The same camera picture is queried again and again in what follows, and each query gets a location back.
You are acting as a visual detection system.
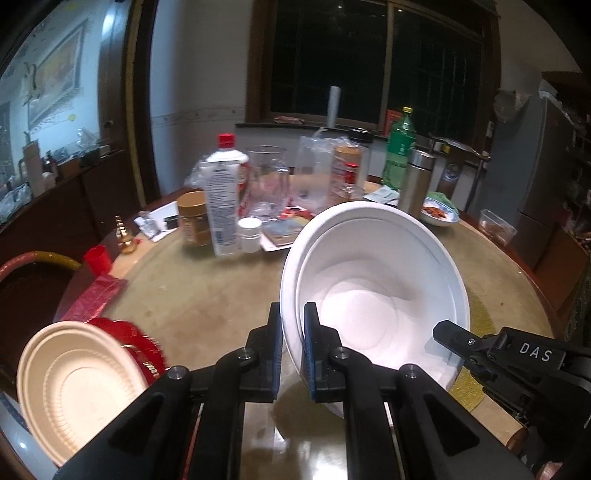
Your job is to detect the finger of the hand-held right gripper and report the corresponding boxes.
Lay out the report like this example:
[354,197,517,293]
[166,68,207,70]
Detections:
[433,320,499,366]

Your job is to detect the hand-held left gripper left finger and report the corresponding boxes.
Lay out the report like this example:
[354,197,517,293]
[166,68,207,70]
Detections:
[53,302,284,480]

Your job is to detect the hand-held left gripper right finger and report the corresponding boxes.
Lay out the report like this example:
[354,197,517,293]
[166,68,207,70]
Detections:
[300,301,536,480]

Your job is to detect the white foam bowl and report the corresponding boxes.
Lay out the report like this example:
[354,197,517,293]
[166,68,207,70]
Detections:
[280,202,471,418]
[294,205,469,393]

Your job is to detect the beige paper plate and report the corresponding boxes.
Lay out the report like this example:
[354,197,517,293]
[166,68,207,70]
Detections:
[16,320,151,467]

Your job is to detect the clear plastic food container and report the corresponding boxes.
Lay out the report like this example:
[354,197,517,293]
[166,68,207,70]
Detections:
[478,209,518,243]

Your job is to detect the small white pill bottle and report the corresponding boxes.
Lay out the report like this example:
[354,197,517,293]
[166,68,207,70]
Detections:
[237,218,263,254]

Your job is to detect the brown book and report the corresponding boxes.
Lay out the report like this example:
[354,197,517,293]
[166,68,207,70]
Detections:
[263,217,310,246]

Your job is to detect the blue white plate with food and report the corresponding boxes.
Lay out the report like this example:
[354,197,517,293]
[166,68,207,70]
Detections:
[419,196,461,229]

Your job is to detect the red plate stack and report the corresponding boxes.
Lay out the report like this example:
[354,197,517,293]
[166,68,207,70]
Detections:
[85,316,167,388]

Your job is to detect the brown peanut butter jar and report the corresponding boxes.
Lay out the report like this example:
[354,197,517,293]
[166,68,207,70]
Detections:
[178,190,211,247]

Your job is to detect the white printed carton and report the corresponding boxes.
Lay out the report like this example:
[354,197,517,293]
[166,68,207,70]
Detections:
[199,159,244,257]

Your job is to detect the stainless steel thermos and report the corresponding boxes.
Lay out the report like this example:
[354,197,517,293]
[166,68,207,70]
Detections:
[397,148,435,217]

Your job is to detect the printed paper packet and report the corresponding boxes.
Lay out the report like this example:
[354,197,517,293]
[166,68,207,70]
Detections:
[362,185,400,206]

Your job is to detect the clear glass mug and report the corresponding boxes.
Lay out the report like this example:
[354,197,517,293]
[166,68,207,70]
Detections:
[247,145,293,222]

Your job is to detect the white paper card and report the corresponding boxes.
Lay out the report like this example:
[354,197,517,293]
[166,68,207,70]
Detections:
[134,203,181,243]

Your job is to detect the grey refrigerator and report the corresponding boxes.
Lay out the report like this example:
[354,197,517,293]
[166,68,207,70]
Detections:
[489,78,578,271]

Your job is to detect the clear jar with black lid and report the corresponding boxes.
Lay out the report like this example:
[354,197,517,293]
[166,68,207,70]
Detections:
[331,130,373,202]

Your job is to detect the dark wooden chair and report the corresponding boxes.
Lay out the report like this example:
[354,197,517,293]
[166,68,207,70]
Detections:
[427,133,492,213]

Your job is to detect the gold pagoda ornament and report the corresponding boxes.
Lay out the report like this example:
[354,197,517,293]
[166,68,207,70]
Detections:
[113,215,138,254]

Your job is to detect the red foil packet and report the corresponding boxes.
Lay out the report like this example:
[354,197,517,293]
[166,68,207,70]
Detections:
[55,272,127,324]

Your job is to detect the red plastic cup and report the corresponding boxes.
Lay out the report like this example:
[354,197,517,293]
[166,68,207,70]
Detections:
[83,246,112,274]

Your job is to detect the green plastic bottle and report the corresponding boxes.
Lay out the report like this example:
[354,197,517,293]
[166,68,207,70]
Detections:
[382,106,417,191]

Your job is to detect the white bottle with red cap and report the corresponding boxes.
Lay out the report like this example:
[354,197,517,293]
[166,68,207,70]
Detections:
[217,133,252,204]

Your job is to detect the plastic bag on refrigerator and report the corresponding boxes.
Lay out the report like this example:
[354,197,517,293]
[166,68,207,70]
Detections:
[492,88,532,123]

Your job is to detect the red gold trimmed chair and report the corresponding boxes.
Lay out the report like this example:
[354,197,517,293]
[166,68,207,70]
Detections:
[0,250,84,282]

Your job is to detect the dark wooden sideboard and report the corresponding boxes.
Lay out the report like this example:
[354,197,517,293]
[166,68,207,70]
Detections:
[0,148,148,296]

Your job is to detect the white blue rimmed plate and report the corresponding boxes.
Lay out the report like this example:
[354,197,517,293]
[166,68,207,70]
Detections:
[0,392,51,480]

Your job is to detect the dark wooden door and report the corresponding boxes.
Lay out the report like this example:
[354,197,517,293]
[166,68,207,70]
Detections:
[99,0,160,204]

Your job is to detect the dark wood framed window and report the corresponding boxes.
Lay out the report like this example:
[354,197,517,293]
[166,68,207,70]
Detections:
[245,0,502,139]

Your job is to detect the white thermos jug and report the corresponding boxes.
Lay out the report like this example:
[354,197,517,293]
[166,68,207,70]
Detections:
[18,141,49,197]

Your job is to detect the framed wall painting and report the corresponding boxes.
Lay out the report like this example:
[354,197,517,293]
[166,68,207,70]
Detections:
[23,18,90,132]

